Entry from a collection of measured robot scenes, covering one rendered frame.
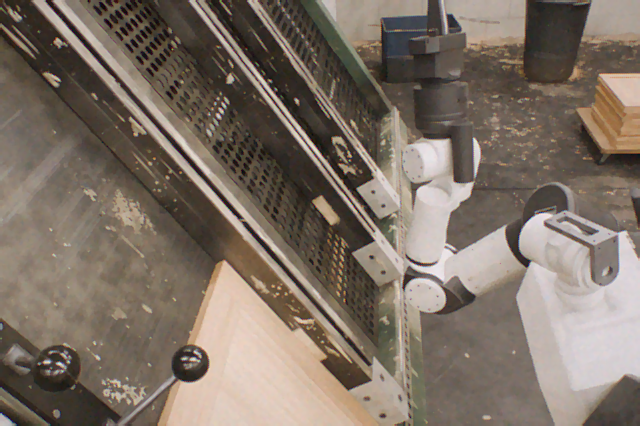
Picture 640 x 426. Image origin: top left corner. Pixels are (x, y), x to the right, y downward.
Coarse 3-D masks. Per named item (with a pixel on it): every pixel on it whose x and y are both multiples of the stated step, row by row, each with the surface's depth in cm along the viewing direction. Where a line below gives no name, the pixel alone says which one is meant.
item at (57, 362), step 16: (16, 352) 55; (48, 352) 48; (64, 352) 48; (16, 368) 55; (32, 368) 47; (48, 368) 47; (64, 368) 47; (80, 368) 49; (48, 384) 47; (64, 384) 48
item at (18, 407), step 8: (0, 392) 55; (0, 400) 56; (8, 400) 56; (16, 400) 56; (0, 408) 56; (8, 408) 56; (16, 408) 56; (24, 408) 56; (8, 416) 57; (16, 416) 57; (24, 416) 57; (32, 416) 57; (16, 424) 58; (24, 424) 58; (32, 424) 57; (40, 424) 57; (48, 424) 57
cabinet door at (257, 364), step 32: (224, 288) 95; (224, 320) 91; (256, 320) 99; (224, 352) 88; (256, 352) 95; (288, 352) 102; (192, 384) 79; (224, 384) 85; (256, 384) 91; (288, 384) 99; (320, 384) 106; (160, 416) 75; (192, 416) 77; (224, 416) 82; (256, 416) 88; (288, 416) 95; (320, 416) 102; (352, 416) 111
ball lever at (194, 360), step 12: (180, 348) 62; (192, 348) 62; (180, 360) 61; (192, 360) 61; (204, 360) 61; (180, 372) 61; (192, 372) 61; (204, 372) 61; (168, 384) 62; (156, 396) 61; (132, 408) 61; (144, 408) 61; (108, 420) 61; (120, 420) 61; (132, 420) 61
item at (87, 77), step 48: (0, 0) 79; (48, 0) 82; (48, 48) 82; (96, 48) 86; (96, 96) 85; (144, 96) 91; (144, 144) 89; (192, 192) 93; (240, 240) 97; (288, 288) 102; (336, 336) 108; (384, 384) 115
